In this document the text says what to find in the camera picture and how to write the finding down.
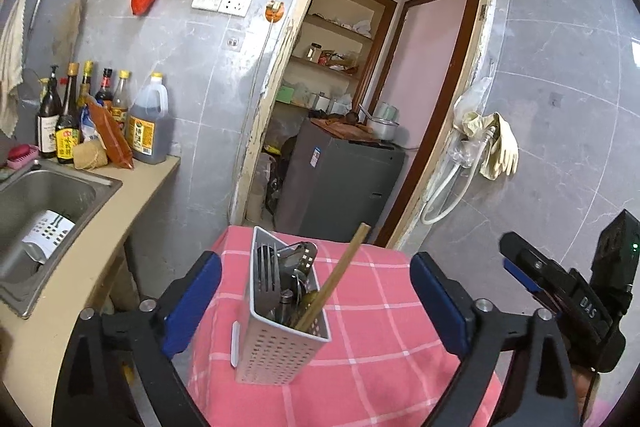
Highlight tan wrapped block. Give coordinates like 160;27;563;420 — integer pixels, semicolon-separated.
72;141;108;170

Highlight grey small fridge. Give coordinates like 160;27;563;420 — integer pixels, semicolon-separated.
275;117;407;244

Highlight pink scrub brush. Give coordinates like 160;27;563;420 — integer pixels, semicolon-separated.
6;144;41;170

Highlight person's right hand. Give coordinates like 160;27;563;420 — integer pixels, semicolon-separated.
570;364;601;423

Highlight white hose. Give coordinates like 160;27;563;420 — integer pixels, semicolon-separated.
421;127;498;225

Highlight steel fork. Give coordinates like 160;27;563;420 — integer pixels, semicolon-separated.
256;244;281;294

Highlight pink checked tablecloth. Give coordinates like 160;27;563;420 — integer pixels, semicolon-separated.
187;226;503;427

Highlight steel handle peeler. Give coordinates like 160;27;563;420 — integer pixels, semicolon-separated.
279;289;297;325

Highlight cream rubber gloves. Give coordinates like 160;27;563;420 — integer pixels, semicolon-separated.
460;111;521;180

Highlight large oil jug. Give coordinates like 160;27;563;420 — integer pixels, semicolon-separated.
125;73;171;165

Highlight white perforated basket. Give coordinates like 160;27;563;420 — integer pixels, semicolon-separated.
22;209;76;263

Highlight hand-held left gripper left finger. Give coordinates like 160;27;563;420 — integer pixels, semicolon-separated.
52;251;223;427

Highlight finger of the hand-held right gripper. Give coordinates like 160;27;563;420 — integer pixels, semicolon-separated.
500;232;581;303
504;258;566;318

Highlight yellow cap sauce bottle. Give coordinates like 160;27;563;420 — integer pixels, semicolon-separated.
79;60;96;110

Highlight wooden cutting board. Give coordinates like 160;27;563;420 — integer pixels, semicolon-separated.
310;117;376;142

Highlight thin power cable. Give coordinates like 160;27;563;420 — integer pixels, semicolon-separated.
250;22;277;108

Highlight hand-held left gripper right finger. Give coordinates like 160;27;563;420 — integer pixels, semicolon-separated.
410;252;582;427

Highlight wooden chopstick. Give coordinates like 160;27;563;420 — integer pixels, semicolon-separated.
292;223;372;332

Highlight red cap sauce bottle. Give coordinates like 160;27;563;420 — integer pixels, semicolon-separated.
94;68;115;106

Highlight amber sauce bottle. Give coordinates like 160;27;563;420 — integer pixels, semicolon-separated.
111;70;132;122

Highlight steel sink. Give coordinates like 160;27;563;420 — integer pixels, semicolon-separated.
0;159;123;319

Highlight wooden shelf unit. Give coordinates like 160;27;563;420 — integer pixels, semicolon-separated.
272;0;401;118

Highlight wooden door frame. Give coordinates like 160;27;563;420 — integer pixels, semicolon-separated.
227;0;501;253

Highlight clear plastic bag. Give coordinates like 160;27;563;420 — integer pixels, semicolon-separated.
447;77;493;168

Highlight steel pot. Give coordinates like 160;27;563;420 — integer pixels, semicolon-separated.
367;116;401;142

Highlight white perforated utensil holder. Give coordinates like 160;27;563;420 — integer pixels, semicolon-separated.
231;226;332;385

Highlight red chilli packet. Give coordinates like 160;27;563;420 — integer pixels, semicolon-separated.
82;94;135;170

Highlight beige towel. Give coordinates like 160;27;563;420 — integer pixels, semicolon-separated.
0;0;30;138

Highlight beige kitchen counter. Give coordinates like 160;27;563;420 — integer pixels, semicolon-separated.
0;154;181;427

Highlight white wall socket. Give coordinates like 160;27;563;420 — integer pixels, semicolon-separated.
218;0;255;18

